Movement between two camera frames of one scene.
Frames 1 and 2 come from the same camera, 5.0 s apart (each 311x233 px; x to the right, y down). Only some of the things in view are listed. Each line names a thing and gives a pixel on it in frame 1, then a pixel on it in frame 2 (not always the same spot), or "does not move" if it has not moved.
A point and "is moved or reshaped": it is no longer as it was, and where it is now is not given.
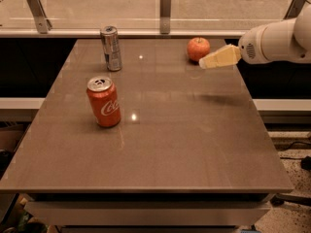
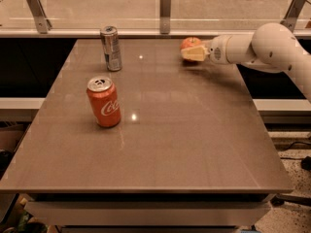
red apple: (197, 49) is moved or reshaped
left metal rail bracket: (42, 21) does not move
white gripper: (250, 47) -> (216, 49)
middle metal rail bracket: (165, 7) does not move
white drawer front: (147, 213) does not move
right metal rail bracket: (296, 4) does not move
